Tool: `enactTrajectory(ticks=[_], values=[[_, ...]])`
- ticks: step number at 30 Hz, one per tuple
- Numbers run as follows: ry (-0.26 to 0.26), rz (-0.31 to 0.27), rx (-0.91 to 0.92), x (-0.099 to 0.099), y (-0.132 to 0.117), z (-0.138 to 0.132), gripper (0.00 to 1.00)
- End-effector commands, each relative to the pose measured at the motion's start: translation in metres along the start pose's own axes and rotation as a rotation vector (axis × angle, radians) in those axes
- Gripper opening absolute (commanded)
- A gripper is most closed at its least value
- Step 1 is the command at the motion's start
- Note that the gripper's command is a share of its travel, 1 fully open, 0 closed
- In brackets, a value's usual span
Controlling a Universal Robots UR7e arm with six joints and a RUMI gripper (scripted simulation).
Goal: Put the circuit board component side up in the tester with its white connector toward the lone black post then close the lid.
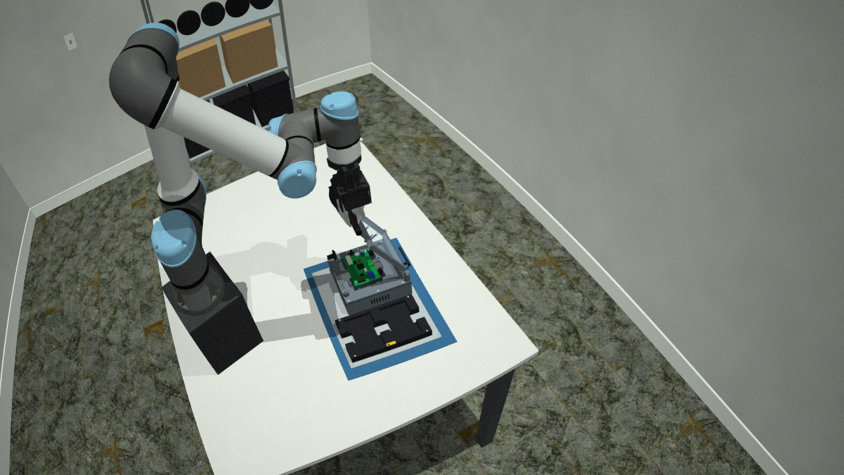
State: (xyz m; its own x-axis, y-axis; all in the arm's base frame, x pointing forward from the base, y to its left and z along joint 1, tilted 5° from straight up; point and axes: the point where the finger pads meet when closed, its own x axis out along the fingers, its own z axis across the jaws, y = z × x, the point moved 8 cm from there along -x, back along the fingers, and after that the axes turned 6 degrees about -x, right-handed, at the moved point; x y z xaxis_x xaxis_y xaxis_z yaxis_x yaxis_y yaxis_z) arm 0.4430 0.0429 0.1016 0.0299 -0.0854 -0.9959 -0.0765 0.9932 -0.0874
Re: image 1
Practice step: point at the green circuit board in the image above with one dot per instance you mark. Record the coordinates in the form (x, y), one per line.
(361, 268)

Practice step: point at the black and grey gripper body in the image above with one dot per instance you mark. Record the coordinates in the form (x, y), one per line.
(352, 195)

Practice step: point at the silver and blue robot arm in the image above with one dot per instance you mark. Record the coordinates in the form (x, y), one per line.
(142, 81)

